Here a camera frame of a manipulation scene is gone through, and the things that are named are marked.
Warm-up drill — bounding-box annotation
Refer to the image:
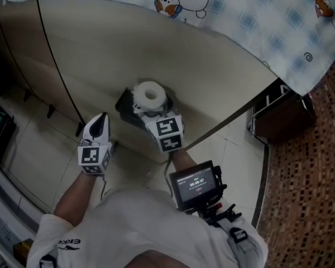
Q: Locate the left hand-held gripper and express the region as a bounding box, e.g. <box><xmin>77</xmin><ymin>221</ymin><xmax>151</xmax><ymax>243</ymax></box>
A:
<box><xmin>77</xmin><ymin>112</ymin><xmax>114</xmax><ymax>176</ymax></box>

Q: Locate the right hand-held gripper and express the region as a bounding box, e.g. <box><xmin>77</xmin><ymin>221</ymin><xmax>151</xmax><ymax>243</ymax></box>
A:
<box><xmin>132</xmin><ymin>103</ymin><xmax>185</xmax><ymax>154</ymax></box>

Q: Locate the white toilet paper roll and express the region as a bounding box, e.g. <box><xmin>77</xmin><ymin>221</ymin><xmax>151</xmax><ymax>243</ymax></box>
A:
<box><xmin>132</xmin><ymin>80</ymin><xmax>167</xmax><ymax>113</ymax></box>

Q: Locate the person's right forearm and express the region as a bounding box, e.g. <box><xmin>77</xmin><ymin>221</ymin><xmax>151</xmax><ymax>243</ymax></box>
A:
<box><xmin>170</xmin><ymin>149</ymin><xmax>202</xmax><ymax>175</ymax></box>

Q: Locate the person's left forearm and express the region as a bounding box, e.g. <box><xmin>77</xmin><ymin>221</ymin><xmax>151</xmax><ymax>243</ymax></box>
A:
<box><xmin>52</xmin><ymin>171</ymin><xmax>100</xmax><ymax>226</ymax></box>

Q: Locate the black chest monitor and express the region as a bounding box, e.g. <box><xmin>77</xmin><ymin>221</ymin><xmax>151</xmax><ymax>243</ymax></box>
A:
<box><xmin>169</xmin><ymin>160</ymin><xmax>223</xmax><ymax>213</ymax></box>

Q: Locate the black floor crate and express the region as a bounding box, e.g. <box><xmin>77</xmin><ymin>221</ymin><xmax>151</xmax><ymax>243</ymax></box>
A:
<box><xmin>0</xmin><ymin>100</ymin><xmax>17</xmax><ymax>166</ymax></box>

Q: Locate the person's white shirt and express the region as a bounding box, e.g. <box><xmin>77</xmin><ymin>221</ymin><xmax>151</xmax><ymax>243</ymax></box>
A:
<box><xmin>26</xmin><ymin>187</ymin><xmax>269</xmax><ymax>268</ymax></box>

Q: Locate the white metal shelving rack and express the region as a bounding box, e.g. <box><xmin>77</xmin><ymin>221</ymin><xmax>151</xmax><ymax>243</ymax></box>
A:
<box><xmin>0</xmin><ymin>160</ymin><xmax>50</xmax><ymax>268</ymax></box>

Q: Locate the blue checked cartoon cloth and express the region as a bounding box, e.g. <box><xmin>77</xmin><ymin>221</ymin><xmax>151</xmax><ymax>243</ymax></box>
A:
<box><xmin>0</xmin><ymin>0</ymin><xmax>335</xmax><ymax>96</ymax></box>

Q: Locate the yellow cardboard box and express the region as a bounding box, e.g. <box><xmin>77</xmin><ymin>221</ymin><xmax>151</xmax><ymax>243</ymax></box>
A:
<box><xmin>12</xmin><ymin>238</ymin><xmax>36</xmax><ymax>266</ymax></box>

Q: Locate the black wall-mounted paper holder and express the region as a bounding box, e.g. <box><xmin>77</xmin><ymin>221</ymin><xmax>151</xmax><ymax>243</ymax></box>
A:
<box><xmin>114</xmin><ymin>87</ymin><xmax>176</xmax><ymax>130</ymax></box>

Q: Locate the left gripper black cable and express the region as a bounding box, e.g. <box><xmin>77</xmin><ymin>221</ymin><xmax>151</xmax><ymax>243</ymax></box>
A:
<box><xmin>100</xmin><ymin>174</ymin><xmax>109</xmax><ymax>203</ymax></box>

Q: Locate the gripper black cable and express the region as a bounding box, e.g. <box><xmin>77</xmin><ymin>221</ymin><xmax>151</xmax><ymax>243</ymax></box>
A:
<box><xmin>100</xmin><ymin>174</ymin><xmax>109</xmax><ymax>203</ymax></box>
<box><xmin>163</xmin><ymin>152</ymin><xmax>174</xmax><ymax>192</ymax></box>

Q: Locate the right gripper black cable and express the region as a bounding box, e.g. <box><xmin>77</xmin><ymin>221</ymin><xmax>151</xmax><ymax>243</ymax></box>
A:
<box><xmin>163</xmin><ymin>152</ymin><xmax>174</xmax><ymax>192</ymax></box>

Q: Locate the black monitor mount rig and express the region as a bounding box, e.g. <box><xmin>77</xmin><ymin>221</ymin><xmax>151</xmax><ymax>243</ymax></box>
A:
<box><xmin>185</xmin><ymin>165</ymin><xmax>243</xmax><ymax>226</ymax></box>

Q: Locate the gray harness strap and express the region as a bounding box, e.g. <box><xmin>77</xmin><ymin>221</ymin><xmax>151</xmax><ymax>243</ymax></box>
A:
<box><xmin>39</xmin><ymin>254</ymin><xmax>57</xmax><ymax>268</ymax></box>
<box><xmin>220</xmin><ymin>219</ymin><xmax>262</xmax><ymax>268</ymax></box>

